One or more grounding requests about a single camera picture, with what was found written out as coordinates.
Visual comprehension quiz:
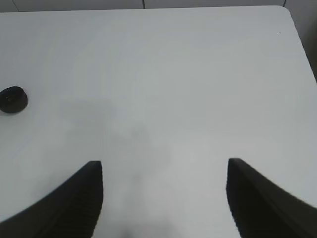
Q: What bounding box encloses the small black teacup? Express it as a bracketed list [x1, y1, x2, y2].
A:
[0, 86, 28, 114]

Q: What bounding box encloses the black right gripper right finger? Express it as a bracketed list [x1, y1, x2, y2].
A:
[226, 158, 317, 238]

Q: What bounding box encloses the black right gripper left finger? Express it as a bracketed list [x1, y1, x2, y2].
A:
[0, 161, 103, 238]

